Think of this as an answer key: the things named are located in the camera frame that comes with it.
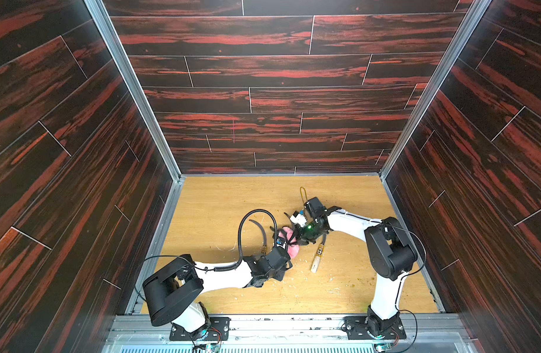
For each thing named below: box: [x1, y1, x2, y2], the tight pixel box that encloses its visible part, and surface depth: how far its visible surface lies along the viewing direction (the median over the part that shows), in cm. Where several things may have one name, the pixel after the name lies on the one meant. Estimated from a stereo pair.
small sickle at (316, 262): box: [310, 234, 328, 273], surface depth 90 cm
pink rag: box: [277, 225, 301, 259], surface depth 90 cm
